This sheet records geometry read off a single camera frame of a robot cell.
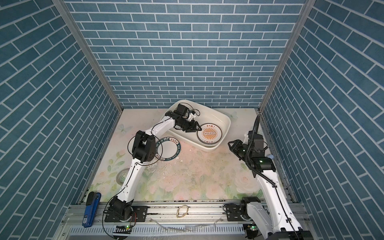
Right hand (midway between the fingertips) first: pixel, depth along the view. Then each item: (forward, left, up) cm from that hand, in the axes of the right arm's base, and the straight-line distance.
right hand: (228, 141), depth 78 cm
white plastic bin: (+33, +13, -15) cm, 39 cm away
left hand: (+18, +18, -13) cm, 28 cm away
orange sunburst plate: (+19, +9, -19) cm, 28 cm away
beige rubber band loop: (-28, +20, -20) cm, 40 cm away
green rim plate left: (+3, +37, -18) cm, 41 cm away
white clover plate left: (+5, +63, -18) cm, 66 cm away
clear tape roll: (-16, +60, -17) cm, 64 cm away
